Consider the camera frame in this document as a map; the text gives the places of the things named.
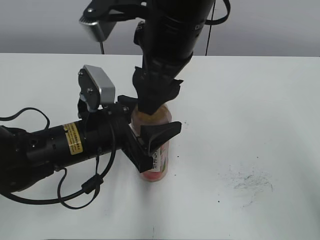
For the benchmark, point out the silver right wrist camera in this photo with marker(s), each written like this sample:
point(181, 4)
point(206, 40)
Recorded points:
point(100, 16)

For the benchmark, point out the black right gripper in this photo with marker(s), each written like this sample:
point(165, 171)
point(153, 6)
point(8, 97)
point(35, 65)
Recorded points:
point(167, 46)

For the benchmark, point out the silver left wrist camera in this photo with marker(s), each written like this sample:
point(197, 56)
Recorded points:
point(96, 88)

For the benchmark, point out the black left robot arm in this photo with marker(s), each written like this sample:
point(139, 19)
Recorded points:
point(26, 158)

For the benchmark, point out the peach oolong tea bottle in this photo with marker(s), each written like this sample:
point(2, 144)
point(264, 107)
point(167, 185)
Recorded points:
point(161, 156)

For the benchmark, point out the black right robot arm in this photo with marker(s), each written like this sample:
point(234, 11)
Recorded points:
point(195, 11)

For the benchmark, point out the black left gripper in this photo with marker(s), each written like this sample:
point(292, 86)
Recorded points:
point(109, 128)

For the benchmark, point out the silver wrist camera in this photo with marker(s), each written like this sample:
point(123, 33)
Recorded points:
point(100, 16)
point(96, 88)

